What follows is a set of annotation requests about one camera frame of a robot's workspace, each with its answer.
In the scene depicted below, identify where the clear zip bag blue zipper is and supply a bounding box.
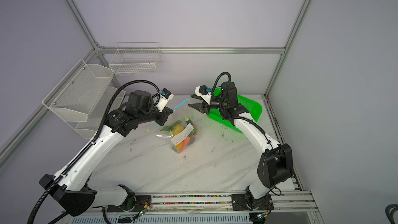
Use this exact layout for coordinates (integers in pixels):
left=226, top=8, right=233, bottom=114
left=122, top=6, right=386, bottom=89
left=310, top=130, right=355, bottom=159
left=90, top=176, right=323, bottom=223
left=147, top=99, right=200, bottom=154

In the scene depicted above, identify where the yellow lemon toy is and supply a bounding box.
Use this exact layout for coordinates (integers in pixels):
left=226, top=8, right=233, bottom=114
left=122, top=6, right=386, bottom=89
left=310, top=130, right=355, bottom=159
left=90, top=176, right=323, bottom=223
left=173, top=124, right=185, bottom=136

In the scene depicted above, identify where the orange carrot toy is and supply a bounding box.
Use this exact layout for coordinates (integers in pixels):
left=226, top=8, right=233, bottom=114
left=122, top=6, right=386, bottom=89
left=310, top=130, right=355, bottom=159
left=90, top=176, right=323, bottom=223
left=176, top=137, right=191, bottom=150

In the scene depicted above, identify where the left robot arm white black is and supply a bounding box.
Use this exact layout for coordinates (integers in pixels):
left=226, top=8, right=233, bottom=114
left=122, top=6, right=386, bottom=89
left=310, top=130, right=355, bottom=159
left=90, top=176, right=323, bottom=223
left=34, top=89, right=174, bottom=216

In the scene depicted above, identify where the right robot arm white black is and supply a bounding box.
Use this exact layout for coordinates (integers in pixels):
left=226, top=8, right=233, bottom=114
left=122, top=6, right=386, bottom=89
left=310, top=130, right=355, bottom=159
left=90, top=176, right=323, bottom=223
left=189, top=82, right=293, bottom=208

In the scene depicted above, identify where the green plastic basket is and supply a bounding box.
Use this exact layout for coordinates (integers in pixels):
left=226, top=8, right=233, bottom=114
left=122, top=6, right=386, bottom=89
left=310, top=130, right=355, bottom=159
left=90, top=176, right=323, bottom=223
left=208, top=85, right=263, bottom=133

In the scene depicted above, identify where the white mesh lower shelf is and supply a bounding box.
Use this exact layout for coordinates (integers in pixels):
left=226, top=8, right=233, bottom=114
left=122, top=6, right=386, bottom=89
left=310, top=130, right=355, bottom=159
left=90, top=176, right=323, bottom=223
left=74, top=87, right=117, bottom=140

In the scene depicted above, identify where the white mesh shelf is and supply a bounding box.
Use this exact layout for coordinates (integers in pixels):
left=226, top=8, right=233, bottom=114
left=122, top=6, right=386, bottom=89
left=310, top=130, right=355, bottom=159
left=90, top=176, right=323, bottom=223
left=74, top=87, right=117, bottom=140
left=42, top=60, right=115, bottom=122

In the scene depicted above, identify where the white mesh upper shelf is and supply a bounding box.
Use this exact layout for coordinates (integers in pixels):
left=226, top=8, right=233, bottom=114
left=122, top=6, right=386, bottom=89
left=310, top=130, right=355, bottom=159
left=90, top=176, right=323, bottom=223
left=42, top=60, right=115, bottom=122

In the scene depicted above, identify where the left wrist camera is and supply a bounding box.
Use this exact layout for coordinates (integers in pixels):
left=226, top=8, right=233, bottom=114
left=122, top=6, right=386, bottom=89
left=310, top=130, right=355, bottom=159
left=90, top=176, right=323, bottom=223
left=157, top=88, right=174, bottom=112

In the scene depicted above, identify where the white wire wall basket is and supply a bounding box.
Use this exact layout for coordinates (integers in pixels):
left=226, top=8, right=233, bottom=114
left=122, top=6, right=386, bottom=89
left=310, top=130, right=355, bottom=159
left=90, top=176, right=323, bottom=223
left=109, top=42, right=163, bottom=76

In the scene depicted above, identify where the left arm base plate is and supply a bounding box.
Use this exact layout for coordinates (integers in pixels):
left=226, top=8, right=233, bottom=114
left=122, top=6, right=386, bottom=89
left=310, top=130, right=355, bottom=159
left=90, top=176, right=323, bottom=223
left=106, top=195, right=152, bottom=213

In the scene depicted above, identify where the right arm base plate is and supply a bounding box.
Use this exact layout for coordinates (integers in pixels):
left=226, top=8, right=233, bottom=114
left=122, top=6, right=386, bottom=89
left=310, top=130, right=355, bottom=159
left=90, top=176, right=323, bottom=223
left=231, top=194, right=274, bottom=211

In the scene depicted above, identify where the black corrugated cable hose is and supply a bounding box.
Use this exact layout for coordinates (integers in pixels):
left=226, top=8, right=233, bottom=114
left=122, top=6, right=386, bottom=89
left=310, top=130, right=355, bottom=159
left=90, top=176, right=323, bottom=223
left=27, top=80, right=161, bottom=224

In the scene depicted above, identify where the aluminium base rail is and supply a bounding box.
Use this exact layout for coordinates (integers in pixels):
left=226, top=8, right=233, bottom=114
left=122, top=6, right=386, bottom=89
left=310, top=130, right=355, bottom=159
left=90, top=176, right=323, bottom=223
left=60, top=190, right=319, bottom=217

